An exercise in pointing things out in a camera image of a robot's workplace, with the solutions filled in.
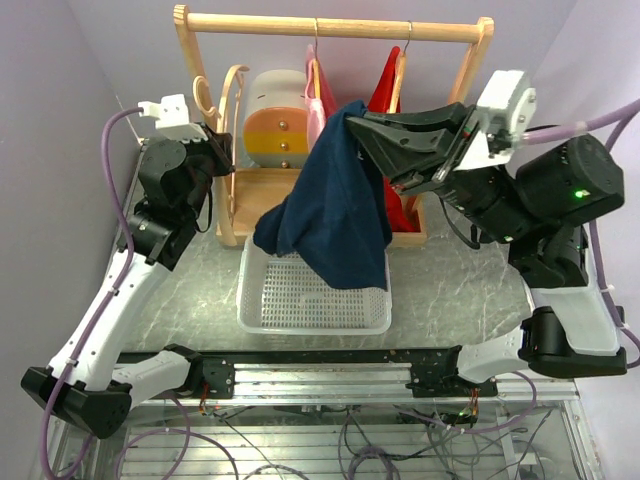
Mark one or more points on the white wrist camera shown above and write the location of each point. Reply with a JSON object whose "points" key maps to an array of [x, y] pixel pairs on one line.
{"points": [[501, 116], [173, 119]]}

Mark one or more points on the white striped drawer cabinet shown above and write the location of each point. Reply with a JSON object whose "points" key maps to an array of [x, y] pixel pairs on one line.
{"points": [[275, 126]]}

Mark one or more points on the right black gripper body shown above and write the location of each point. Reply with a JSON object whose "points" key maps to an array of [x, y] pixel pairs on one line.
{"points": [[452, 158]]}

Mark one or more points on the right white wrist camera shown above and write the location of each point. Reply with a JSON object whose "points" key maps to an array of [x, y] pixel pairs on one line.
{"points": [[501, 116]]}

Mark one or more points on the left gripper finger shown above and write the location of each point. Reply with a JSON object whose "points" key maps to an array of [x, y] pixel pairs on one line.
{"points": [[220, 142], [226, 164]]}

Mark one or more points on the red t shirt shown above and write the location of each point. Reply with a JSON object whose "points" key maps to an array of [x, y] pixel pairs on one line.
{"points": [[399, 219]]}

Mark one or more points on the navy blue t shirt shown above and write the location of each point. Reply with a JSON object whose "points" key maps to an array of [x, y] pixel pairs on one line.
{"points": [[335, 217]]}

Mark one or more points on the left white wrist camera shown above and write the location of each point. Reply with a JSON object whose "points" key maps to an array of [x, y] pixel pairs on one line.
{"points": [[173, 119]]}

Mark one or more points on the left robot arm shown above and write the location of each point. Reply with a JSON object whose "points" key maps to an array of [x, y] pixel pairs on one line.
{"points": [[161, 226]]}

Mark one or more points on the wooden clothes rack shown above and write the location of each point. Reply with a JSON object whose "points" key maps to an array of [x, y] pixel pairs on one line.
{"points": [[246, 194]]}

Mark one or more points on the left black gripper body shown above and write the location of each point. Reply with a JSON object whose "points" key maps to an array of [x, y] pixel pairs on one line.
{"points": [[203, 157]]}

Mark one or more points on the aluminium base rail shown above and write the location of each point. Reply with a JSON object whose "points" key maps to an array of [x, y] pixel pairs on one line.
{"points": [[280, 377]]}

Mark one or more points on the yellow wooden hanger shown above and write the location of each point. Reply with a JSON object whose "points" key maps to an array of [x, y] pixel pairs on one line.
{"points": [[315, 63]]}

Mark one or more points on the pink t shirt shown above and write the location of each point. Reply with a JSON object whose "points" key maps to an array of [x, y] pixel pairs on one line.
{"points": [[318, 111]]}

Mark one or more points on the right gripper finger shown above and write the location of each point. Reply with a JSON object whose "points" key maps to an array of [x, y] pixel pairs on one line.
{"points": [[407, 164], [395, 126]]}

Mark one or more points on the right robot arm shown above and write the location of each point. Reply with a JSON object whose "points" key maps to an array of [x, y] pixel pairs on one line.
{"points": [[540, 214]]}

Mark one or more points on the wooden hanger with red shirt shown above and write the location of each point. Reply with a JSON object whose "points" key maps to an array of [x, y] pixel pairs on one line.
{"points": [[400, 69]]}

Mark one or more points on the white plastic basket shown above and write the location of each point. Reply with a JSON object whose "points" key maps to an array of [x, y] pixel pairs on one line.
{"points": [[284, 296]]}

